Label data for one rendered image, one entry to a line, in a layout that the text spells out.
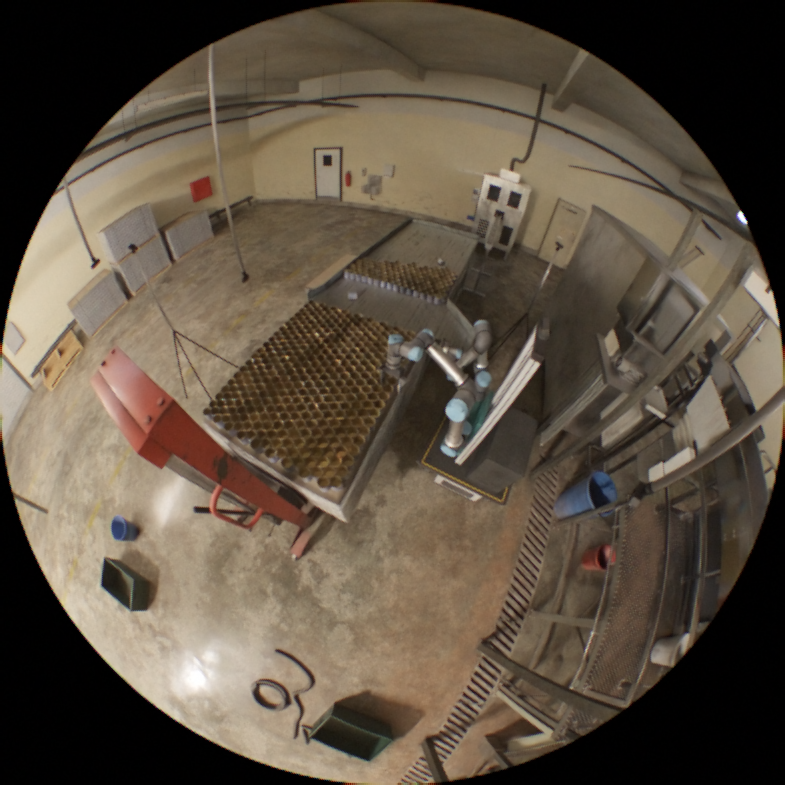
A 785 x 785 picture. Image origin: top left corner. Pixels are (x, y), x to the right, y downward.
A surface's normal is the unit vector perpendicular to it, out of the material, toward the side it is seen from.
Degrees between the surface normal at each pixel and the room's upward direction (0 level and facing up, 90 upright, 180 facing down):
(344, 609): 0
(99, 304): 89
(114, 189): 90
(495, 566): 0
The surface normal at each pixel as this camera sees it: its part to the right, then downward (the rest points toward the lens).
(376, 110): -0.40, 0.74
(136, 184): 0.92, 0.37
